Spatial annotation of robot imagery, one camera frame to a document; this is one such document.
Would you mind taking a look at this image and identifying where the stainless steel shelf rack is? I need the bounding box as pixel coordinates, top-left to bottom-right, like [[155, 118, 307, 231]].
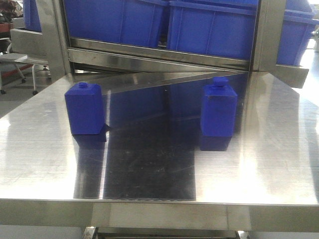
[[10, 0, 310, 89]]

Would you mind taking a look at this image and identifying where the blue bin centre left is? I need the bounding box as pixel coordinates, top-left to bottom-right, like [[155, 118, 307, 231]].
[[64, 0, 168, 48]]

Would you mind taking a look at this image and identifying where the blue bin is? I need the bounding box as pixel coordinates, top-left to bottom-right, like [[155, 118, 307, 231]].
[[64, 0, 168, 48], [277, 0, 319, 66], [23, 0, 41, 32], [167, 0, 257, 60]]

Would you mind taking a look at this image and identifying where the blue bin centre right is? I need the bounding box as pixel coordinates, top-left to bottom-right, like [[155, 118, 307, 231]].
[[167, 0, 257, 60]]

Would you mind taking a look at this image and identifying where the blue bin far left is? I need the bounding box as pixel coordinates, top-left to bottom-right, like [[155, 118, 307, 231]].
[[23, 0, 41, 32]]

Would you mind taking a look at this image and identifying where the white wheeled cart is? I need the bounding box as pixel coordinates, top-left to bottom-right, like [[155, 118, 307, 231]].
[[0, 37, 51, 96]]

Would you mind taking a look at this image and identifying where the blue bin far right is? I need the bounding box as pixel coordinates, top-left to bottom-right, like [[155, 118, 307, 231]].
[[277, 0, 319, 66]]

